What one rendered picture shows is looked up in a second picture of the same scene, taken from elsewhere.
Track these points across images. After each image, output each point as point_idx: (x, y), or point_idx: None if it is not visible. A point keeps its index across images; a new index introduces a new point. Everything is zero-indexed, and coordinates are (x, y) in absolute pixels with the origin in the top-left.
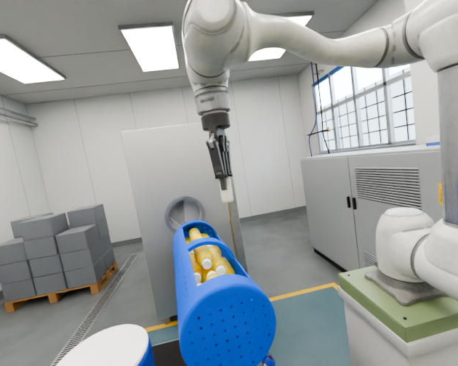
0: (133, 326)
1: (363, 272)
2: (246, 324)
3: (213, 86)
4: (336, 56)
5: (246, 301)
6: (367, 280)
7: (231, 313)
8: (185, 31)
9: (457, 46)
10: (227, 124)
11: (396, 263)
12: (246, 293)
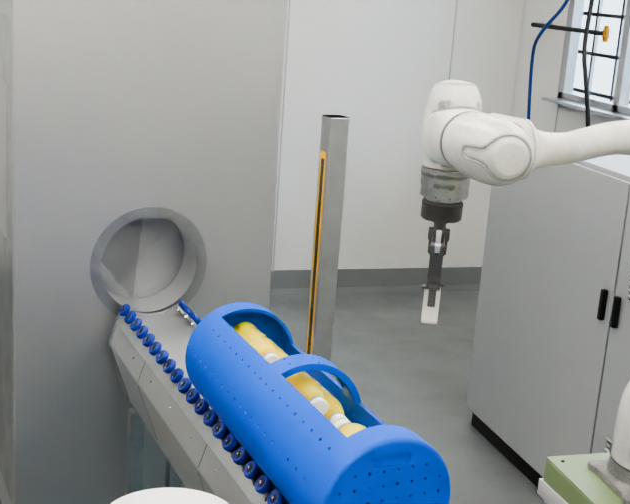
0: (194, 491)
1: (587, 460)
2: (410, 497)
3: (458, 171)
4: (624, 151)
5: (418, 466)
6: (590, 472)
7: (396, 478)
8: (469, 157)
9: None
10: (459, 220)
11: None
12: (422, 454)
